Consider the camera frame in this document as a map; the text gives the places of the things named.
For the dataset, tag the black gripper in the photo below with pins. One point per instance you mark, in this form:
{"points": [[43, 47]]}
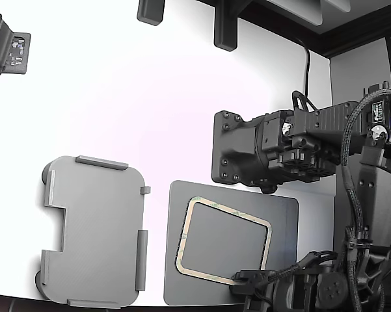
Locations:
{"points": [[279, 295]]}

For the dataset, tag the tan adhesive frame green print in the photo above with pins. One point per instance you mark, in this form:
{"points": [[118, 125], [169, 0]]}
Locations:
{"points": [[184, 234]]}

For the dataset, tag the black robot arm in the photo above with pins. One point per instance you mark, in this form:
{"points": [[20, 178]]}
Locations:
{"points": [[240, 146]]}

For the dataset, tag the dark gray flat plate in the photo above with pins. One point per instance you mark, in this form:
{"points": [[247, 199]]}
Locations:
{"points": [[279, 214]]}

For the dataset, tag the light gray ribbed tray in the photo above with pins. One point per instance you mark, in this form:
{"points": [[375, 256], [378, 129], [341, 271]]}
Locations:
{"points": [[97, 227]]}

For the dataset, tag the black moulded ledge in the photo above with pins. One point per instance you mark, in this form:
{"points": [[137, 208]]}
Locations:
{"points": [[345, 39]]}

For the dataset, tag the large black bracket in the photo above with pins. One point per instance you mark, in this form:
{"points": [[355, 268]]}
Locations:
{"points": [[226, 26]]}

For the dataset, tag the small black bracket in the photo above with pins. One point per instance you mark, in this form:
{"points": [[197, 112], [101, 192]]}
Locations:
{"points": [[149, 11]]}

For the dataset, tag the black camera with circuit board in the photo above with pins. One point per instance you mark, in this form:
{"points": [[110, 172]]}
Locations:
{"points": [[0, 42]]}

